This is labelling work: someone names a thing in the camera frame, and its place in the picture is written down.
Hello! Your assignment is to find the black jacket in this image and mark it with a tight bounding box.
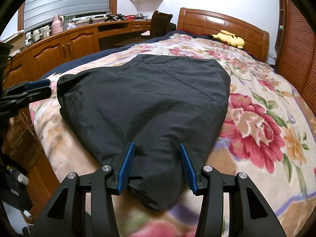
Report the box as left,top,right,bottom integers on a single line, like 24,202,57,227
57,54,230,211

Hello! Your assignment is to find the wooden desk cabinet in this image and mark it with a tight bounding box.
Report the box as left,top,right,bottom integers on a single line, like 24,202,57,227
3,20,150,88

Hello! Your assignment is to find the pink thermos jug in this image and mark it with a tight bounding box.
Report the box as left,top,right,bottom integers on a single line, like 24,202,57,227
51,14,64,35

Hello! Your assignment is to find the grey window blind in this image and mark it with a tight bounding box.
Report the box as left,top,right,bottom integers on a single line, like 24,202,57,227
24,0,110,31

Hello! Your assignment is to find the red basket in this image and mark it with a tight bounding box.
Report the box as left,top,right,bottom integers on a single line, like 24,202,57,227
124,14,135,21

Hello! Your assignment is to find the dark wooden chair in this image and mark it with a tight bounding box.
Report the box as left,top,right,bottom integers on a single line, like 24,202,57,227
141,10,176,39

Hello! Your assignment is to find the yellow plush toy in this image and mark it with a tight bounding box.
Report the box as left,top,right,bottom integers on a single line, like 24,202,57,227
209,30,245,49

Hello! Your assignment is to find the wooden headboard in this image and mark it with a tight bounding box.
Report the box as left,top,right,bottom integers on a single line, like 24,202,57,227
177,8,269,62

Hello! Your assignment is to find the louvered wooden wardrobe door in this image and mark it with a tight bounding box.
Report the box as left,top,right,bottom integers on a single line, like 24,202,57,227
275,0,315,112

